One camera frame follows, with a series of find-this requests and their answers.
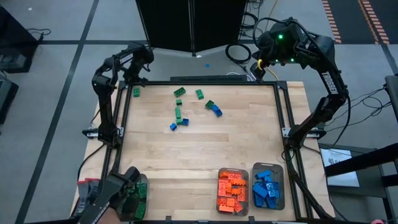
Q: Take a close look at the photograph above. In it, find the black partition post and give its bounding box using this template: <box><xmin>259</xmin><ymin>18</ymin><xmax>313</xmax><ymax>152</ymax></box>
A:
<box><xmin>189</xmin><ymin>0</ymin><xmax>197</xmax><ymax>58</ymax></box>

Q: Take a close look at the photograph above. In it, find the dark grey equipment case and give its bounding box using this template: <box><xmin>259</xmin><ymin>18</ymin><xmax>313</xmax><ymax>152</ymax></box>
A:
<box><xmin>0</xmin><ymin>77</ymin><xmax>19</xmax><ymax>125</ymax></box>

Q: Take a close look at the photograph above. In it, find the black floor cable bundle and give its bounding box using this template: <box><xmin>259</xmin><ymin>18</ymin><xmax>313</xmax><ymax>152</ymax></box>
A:
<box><xmin>241</xmin><ymin>0</ymin><xmax>265</xmax><ymax>40</ymax></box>

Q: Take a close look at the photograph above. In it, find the thin black floor cable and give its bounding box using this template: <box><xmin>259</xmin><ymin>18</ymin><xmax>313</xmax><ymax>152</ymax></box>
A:
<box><xmin>26</xmin><ymin>27</ymin><xmax>52</xmax><ymax>42</ymax></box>

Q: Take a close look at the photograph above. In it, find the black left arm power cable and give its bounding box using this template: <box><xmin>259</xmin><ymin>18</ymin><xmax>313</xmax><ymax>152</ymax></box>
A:
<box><xmin>76</xmin><ymin>144</ymin><xmax>106</xmax><ymax>181</ymax></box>

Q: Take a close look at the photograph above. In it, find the white cable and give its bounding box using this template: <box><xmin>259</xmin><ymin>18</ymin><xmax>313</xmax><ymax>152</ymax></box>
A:
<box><xmin>226</xmin><ymin>69</ymin><xmax>259</xmax><ymax>82</ymax></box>

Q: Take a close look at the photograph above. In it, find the black flat bar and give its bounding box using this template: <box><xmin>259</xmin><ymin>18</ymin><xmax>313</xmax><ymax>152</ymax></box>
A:
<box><xmin>169</xmin><ymin>74</ymin><xmax>248</xmax><ymax>82</ymax></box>

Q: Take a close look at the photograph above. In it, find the black side table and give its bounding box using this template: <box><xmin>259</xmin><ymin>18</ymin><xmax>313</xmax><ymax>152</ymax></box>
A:
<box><xmin>0</xmin><ymin>6</ymin><xmax>40</xmax><ymax>74</ymax></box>

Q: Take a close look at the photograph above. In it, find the black upright post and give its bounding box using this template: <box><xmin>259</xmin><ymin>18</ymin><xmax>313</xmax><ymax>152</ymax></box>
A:
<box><xmin>384</xmin><ymin>74</ymin><xmax>398</xmax><ymax>116</ymax></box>

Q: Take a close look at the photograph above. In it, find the white paper sheet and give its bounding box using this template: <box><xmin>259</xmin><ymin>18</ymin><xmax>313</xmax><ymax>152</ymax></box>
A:
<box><xmin>320</xmin><ymin>146</ymin><xmax>361</xmax><ymax>188</ymax></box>

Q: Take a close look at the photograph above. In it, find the black fabric partition panel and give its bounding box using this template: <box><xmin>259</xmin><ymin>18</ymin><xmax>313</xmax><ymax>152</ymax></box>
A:
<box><xmin>135</xmin><ymin>0</ymin><xmax>193</xmax><ymax>65</ymax></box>
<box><xmin>192</xmin><ymin>0</ymin><xmax>249</xmax><ymax>53</ymax></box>

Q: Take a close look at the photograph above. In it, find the silver metal mounting bracket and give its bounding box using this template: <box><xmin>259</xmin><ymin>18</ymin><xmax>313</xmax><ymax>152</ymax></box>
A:
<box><xmin>281</xmin><ymin>126</ymin><xmax>296</xmax><ymax>138</ymax></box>
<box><xmin>82</xmin><ymin>126</ymin><xmax>103</xmax><ymax>139</ymax></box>

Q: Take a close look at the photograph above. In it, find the transparent grey plastic bin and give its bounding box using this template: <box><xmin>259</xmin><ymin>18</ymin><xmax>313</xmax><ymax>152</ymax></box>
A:
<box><xmin>216</xmin><ymin>167</ymin><xmax>250</xmax><ymax>217</ymax></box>
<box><xmin>250</xmin><ymin>162</ymin><xmax>286</xmax><ymax>211</ymax></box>
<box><xmin>123</xmin><ymin>172</ymin><xmax>150</xmax><ymax>222</ymax></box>

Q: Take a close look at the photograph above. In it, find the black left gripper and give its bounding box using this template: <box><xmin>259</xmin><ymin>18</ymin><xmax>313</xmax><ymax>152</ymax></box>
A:
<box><xmin>126</xmin><ymin>42</ymin><xmax>155</xmax><ymax>86</ymax></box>

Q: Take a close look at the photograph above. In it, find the black stand beam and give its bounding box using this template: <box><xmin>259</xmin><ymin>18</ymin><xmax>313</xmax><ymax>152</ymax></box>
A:
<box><xmin>324</xmin><ymin>142</ymin><xmax>398</xmax><ymax>178</ymax></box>

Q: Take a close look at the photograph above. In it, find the black red-topped device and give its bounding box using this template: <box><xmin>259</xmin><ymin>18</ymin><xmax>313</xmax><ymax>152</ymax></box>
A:
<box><xmin>75</xmin><ymin>177</ymin><xmax>101</xmax><ymax>216</ymax></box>

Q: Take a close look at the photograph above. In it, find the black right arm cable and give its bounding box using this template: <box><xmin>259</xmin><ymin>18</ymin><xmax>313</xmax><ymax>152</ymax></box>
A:
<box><xmin>326</xmin><ymin>86</ymin><xmax>393</xmax><ymax>147</ymax></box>

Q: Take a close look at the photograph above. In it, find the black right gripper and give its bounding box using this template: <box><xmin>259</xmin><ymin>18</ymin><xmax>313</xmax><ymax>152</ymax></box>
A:
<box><xmin>251</xmin><ymin>19</ymin><xmax>311</xmax><ymax>82</ymax></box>

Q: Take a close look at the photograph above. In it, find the coiled black floor cable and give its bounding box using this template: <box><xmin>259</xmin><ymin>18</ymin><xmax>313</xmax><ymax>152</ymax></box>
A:
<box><xmin>224</xmin><ymin>43</ymin><xmax>252</xmax><ymax>65</ymax></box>

